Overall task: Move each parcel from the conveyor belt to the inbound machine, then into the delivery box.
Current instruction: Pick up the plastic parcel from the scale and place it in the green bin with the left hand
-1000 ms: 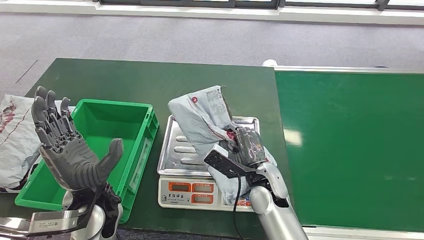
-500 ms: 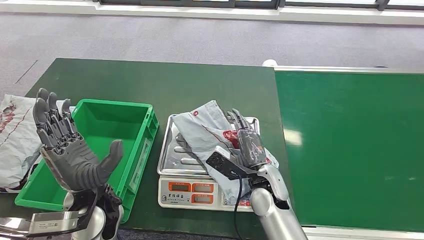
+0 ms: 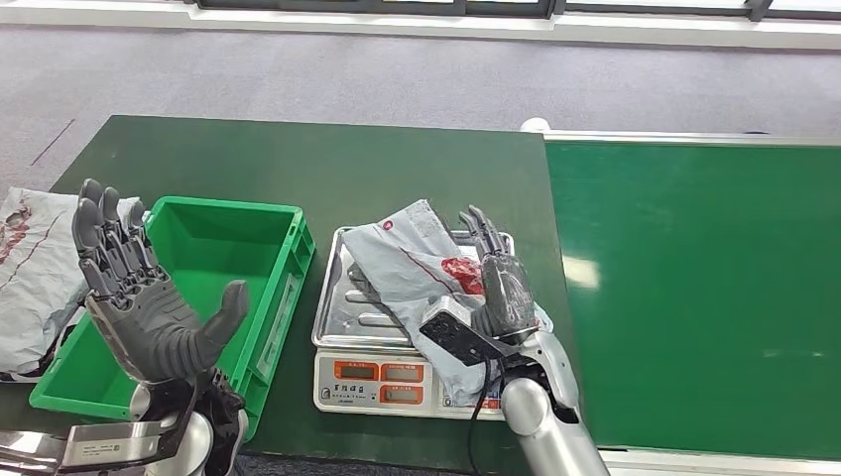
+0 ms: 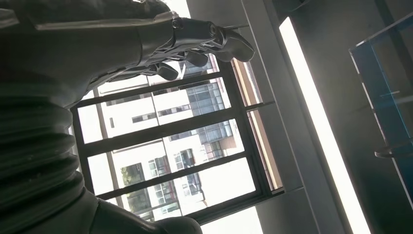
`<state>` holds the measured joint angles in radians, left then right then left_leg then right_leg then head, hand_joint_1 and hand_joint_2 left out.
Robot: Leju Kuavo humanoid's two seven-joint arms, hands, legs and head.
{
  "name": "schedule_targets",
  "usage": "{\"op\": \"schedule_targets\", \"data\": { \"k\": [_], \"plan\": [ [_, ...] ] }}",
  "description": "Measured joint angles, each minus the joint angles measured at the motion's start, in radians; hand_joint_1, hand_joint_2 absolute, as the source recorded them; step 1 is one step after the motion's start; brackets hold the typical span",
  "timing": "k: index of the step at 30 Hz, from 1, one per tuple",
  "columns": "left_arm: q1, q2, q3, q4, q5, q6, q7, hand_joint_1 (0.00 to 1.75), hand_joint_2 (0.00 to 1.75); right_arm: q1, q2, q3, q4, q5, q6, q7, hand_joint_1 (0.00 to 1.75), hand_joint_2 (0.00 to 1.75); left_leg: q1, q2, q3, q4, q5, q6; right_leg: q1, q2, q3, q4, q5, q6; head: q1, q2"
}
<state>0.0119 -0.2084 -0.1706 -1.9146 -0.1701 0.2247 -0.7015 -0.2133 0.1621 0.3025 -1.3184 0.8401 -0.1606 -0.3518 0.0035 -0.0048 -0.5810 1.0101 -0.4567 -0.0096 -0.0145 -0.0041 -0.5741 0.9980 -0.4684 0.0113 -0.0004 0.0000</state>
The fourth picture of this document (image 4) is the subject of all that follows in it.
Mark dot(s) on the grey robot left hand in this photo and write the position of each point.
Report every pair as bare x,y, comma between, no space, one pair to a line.
80,42

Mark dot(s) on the long ceiling light strip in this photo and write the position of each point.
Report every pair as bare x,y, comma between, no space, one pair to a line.
324,129

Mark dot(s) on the blue-tinted glass panel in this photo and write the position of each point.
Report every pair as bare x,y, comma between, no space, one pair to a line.
387,97

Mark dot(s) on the black window frame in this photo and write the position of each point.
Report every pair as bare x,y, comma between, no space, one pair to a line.
155,132

